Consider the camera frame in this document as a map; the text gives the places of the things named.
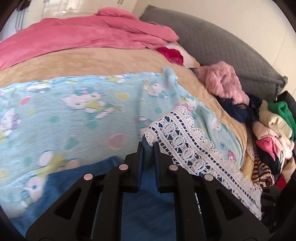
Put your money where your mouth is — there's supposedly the cream garment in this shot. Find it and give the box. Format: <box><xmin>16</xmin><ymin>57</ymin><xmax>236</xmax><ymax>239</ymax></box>
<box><xmin>258</xmin><ymin>100</ymin><xmax>293</xmax><ymax>139</ymax></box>

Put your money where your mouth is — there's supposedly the grey quilted headboard cushion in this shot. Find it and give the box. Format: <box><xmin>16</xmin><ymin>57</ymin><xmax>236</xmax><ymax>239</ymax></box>
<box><xmin>139</xmin><ymin>5</ymin><xmax>288</xmax><ymax>102</ymax></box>

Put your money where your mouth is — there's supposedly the blue denim pants lace hem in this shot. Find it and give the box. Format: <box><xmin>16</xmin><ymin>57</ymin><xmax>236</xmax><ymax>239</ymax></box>
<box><xmin>9</xmin><ymin>105</ymin><xmax>263</xmax><ymax>241</ymax></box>

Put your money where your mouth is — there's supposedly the red garment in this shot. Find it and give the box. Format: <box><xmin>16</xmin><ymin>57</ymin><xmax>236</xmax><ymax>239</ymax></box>
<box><xmin>275</xmin><ymin>171</ymin><xmax>296</xmax><ymax>188</ymax></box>

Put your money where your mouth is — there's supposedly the yellow printed blanket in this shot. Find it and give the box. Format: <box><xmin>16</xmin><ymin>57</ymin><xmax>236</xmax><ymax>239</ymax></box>
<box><xmin>240</xmin><ymin>134</ymin><xmax>258</xmax><ymax>179</ymax></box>

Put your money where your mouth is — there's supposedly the light blue cartoon printed bedsheet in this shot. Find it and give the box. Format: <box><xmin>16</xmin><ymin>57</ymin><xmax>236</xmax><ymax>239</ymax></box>
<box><xmin>0</xmin><ymin>66</ymin><xmax>243</xmax><ymax>209</ymax></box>

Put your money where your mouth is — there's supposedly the dark navy garment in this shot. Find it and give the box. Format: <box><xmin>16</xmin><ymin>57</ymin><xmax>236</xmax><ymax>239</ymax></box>
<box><xmin>216</xmin><ymin>95</ymin><xmax>263</xmax><ymax>123</ymax></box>

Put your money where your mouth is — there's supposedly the pink fluffy garment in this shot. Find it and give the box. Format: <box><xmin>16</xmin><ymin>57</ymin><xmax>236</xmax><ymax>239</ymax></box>
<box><xmin>195</xmin><ymin>61</ymin><xmax>250</xmax><ymax>106</ymax></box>

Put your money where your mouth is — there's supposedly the black garment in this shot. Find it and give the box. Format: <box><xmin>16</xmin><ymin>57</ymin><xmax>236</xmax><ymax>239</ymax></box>
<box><xmin>276</xmin><ymin>90</ymin><xmax>296</xmax><ymax>105</ymax></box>

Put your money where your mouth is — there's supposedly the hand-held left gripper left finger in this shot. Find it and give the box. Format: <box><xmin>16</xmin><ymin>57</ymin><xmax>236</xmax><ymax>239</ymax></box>
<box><xmin>25</xmin><ymin>141</ymin><xmax>144</xmax><ymax>241</ymax></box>

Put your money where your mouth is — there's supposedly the green garment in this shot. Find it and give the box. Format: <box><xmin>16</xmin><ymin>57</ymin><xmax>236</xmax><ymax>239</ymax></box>
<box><xmin>268</xmin><ymin>101</ymin><xmax>296</xmax><ymax>141</ymax></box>

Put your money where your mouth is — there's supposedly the white wardrobe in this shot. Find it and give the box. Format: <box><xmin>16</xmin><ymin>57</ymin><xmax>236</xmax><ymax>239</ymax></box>
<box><xmin>42</xmin><ymin>0</ymin><xmax>130</xmax><ymax>16</ymax></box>

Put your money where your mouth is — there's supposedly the red flower pillow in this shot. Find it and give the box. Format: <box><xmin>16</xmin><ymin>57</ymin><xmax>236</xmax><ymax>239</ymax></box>
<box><xmin>155</xmin><ymin>43</ymin><xmax>200</xmax><ymax>69</ymax></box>

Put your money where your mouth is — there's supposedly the brown striped garment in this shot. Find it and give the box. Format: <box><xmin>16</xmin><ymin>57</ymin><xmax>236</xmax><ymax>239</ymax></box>
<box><xmin>251</xmin><ymin>141</ymin><xmax>275</xmax><ymax>188</ymax></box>

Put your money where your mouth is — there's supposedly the beige blanket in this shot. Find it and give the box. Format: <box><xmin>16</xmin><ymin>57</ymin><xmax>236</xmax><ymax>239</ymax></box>
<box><xmin>0</xmin><ymin>47</ymin><xmax>248</xmax><ymax>149</ymax></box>

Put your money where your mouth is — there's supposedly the pink duvet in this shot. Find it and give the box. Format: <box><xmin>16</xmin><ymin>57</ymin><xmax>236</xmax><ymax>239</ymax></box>
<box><xmin>0</xmin><ymin>7</ymin><xmax>179</xmax><ymax>71</ymax></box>

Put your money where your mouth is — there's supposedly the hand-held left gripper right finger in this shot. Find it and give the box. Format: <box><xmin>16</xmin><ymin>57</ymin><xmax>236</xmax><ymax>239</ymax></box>
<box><xmin>153</xmin><ymin>141</ymin><xmax>271</xmax><ymax>241</ymax></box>

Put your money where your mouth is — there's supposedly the light pink jacket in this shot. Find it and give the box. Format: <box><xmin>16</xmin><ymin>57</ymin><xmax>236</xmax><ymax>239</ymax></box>
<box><xmin>252</xmin><ymin>120</ymin><xmax>295</xmax><ymax>160</ymax></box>

